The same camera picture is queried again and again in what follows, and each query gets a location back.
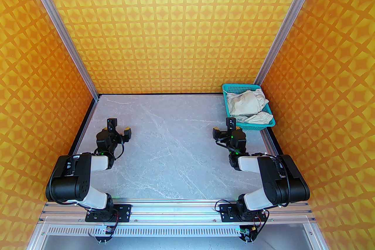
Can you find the aluminium frame post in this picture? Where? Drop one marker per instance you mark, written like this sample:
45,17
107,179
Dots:
58,20
290,14

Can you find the teal plastic mesh basket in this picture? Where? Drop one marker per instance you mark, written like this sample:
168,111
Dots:
231,87

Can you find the aluminium side rail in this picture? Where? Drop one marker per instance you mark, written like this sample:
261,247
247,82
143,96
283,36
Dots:
271,140

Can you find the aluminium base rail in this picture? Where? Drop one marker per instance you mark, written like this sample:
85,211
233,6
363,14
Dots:
175,210

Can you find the white t-shirt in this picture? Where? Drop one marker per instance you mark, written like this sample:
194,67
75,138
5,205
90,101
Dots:
262,98

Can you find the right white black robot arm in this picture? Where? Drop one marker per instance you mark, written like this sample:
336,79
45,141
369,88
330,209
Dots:
281,178

